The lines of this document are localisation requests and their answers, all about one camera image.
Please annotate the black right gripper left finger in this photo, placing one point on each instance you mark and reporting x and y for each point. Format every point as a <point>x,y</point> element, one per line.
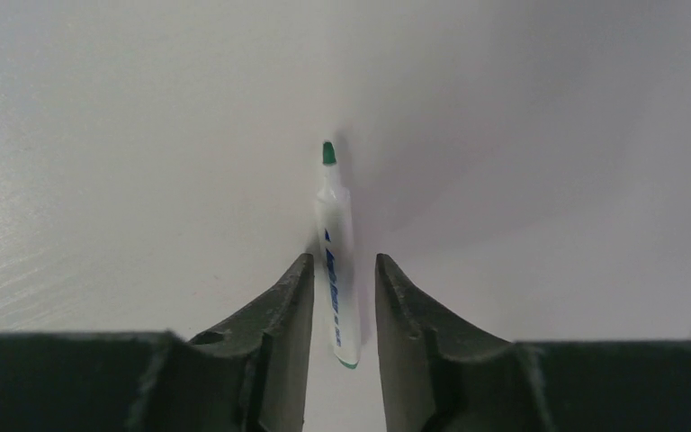
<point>247,373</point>

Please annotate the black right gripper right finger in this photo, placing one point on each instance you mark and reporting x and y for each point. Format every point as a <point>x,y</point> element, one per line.
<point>441,373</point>

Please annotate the white green marker pen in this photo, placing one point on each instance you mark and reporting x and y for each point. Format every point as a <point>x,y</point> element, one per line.
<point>336,243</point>

